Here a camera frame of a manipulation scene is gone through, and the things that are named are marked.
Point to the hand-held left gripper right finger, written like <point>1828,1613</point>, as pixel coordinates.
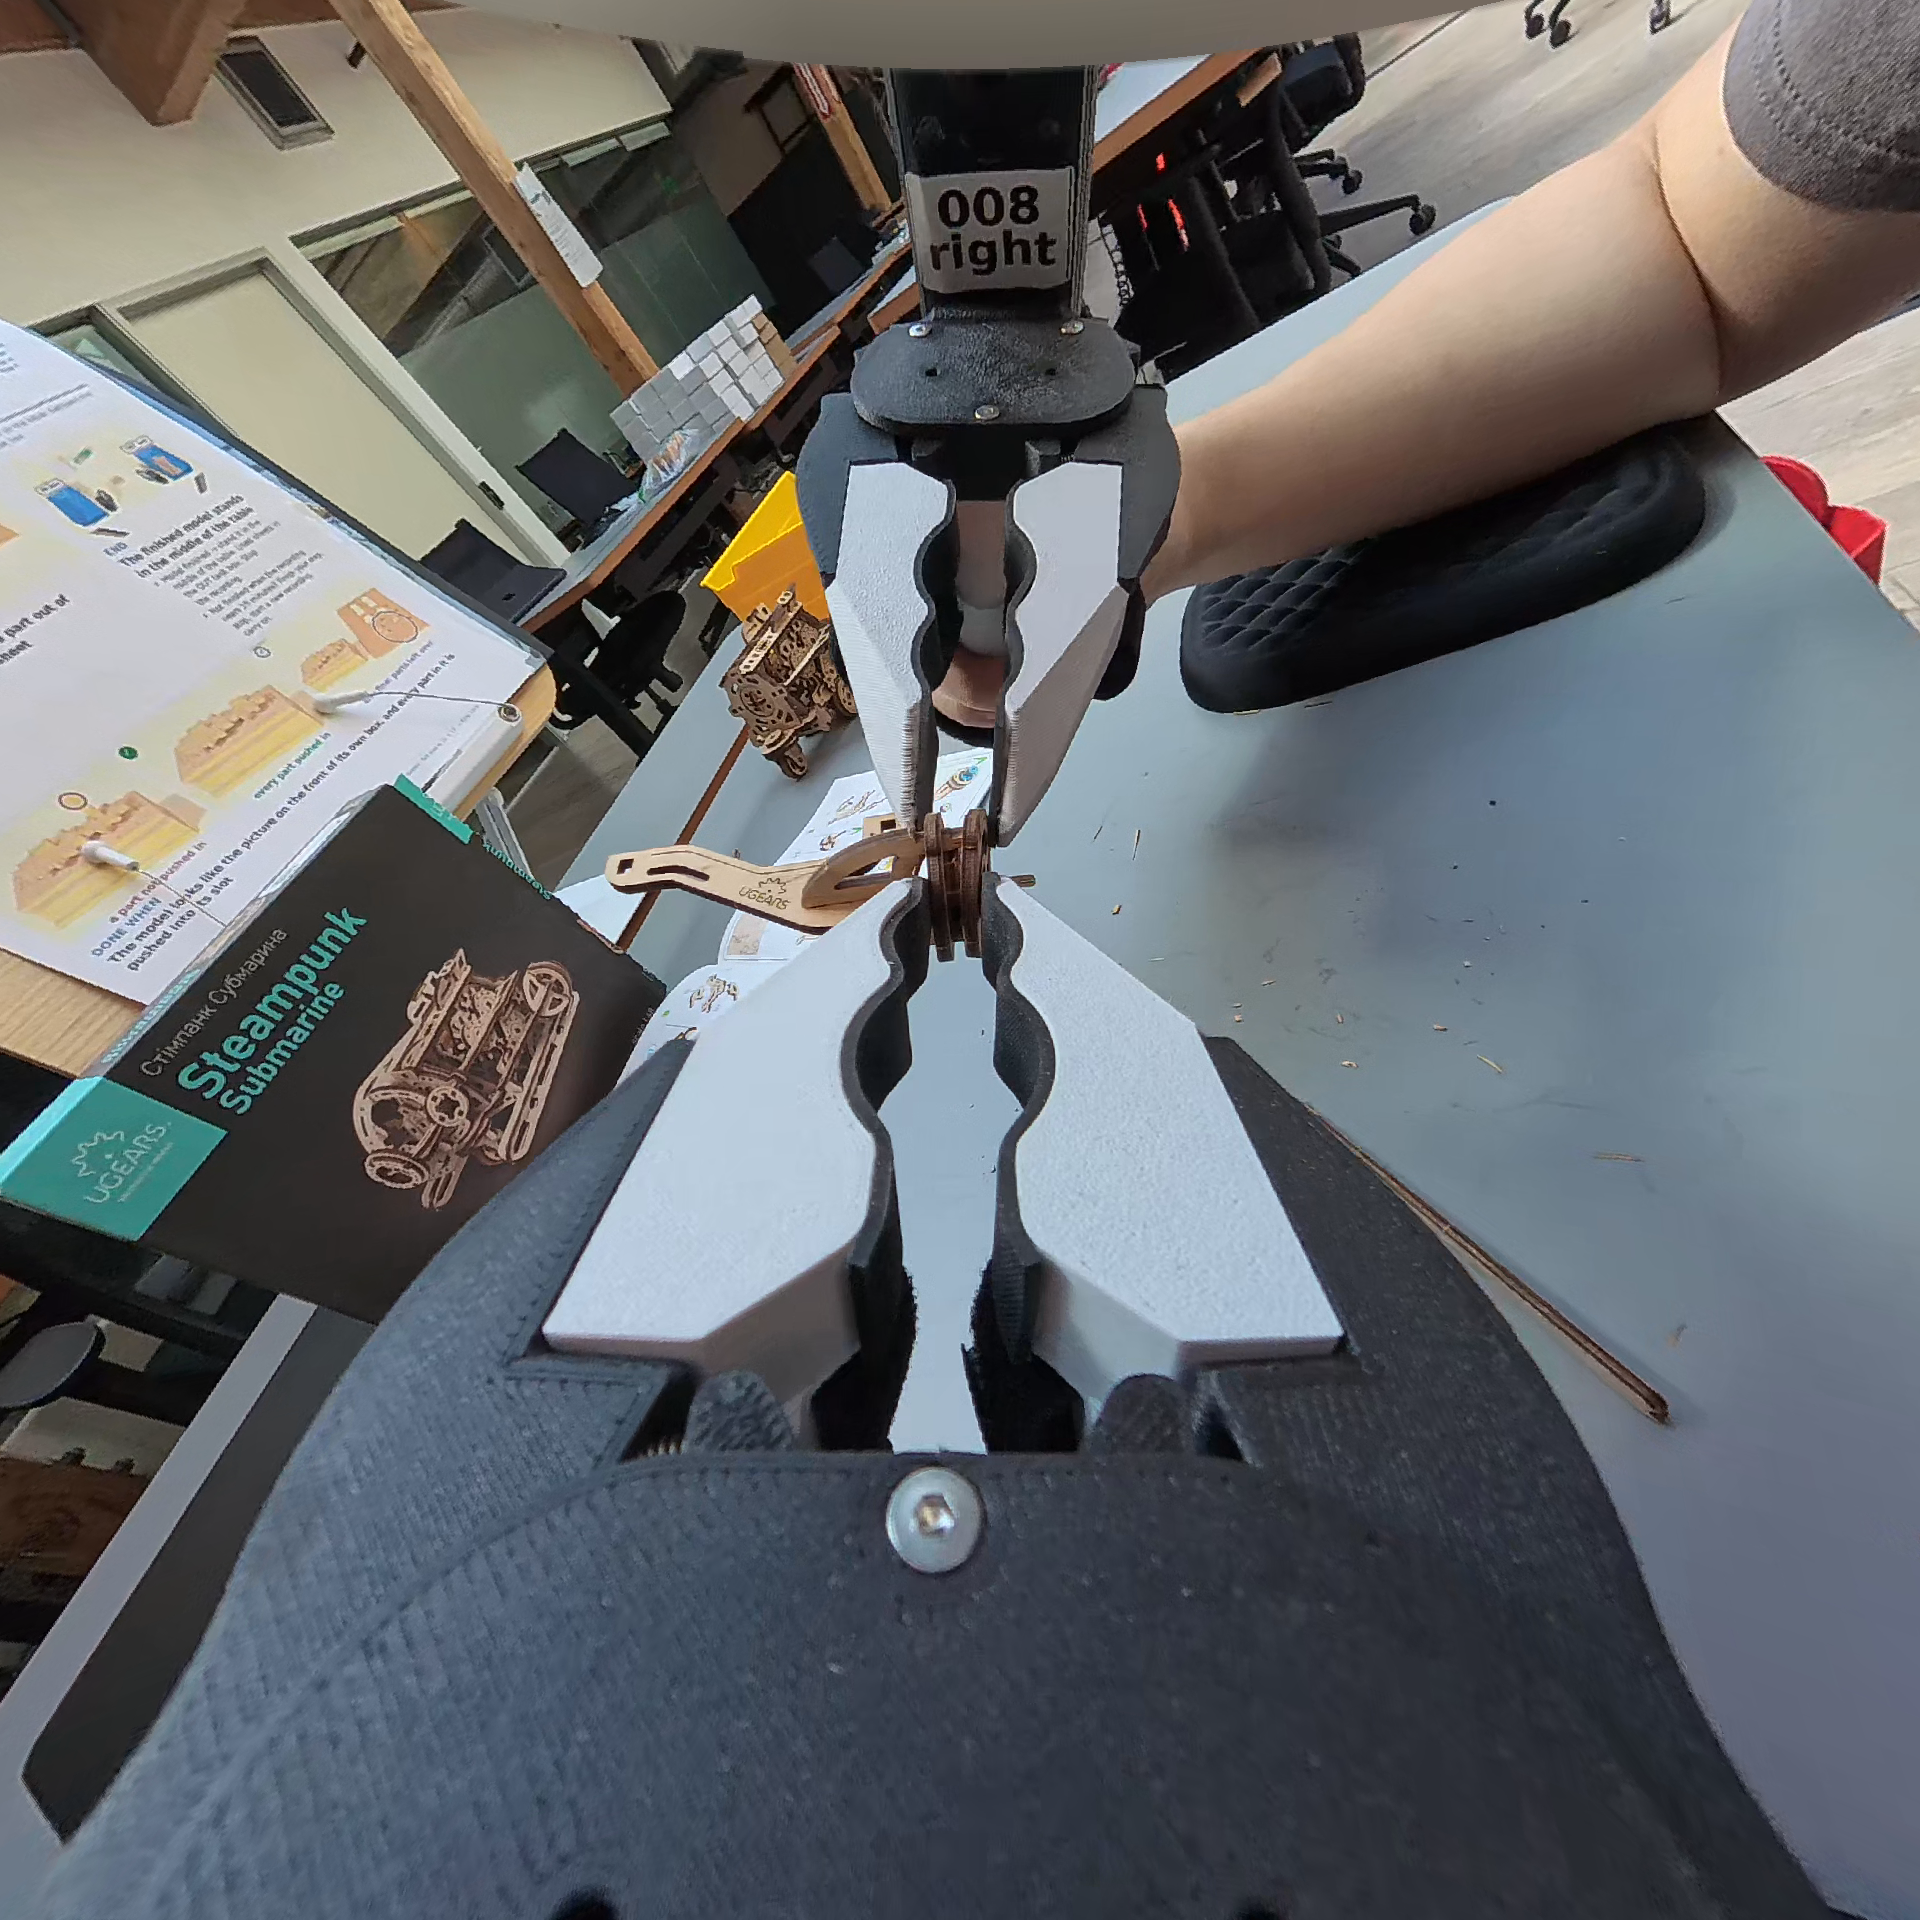
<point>1155,1184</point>

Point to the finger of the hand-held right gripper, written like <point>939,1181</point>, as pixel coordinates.
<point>879,600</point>
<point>1079,600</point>

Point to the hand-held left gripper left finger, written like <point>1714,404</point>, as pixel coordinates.
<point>722,1184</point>

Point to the wooden slotted lever part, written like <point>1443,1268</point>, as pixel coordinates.
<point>722,879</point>

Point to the round wooden gear assembly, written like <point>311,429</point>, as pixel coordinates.
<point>955,900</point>

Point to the person's right forearm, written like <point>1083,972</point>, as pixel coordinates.
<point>1424,389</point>

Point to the assembled wooden submarine model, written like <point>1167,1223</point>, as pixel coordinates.
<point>780,681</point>

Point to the black wooden model kit box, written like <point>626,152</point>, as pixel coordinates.
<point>375,1050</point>

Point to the person's right hand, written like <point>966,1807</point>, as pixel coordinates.
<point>968,693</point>

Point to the yellow plastic bin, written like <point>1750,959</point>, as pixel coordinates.
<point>765,562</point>

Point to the long wooden table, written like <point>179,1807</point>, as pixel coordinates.
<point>661,487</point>

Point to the stack of small white boxes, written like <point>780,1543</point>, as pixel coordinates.
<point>698,383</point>

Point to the black padded wrist rest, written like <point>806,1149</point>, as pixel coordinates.
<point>1424,600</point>

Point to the thin wooden stick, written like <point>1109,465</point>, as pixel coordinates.
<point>1576,1348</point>

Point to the laminated instruction sheet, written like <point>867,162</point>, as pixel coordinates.
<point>224,600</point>

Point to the grey shirt sleeve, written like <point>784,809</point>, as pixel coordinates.
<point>1830,89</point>

